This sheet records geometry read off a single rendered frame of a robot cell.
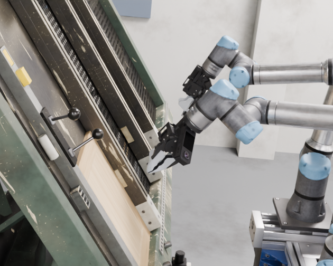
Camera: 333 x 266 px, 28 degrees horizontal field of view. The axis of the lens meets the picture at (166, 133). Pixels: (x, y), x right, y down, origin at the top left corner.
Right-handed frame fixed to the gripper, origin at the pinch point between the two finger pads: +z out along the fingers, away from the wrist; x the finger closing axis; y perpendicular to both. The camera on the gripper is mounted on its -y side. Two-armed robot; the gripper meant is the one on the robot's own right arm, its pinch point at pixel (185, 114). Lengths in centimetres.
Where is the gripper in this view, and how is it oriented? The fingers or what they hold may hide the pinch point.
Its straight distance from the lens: 266.1
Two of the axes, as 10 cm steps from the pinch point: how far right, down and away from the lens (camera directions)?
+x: 0.0, 3.8, -9.2
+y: -8.4, -5.0, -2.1
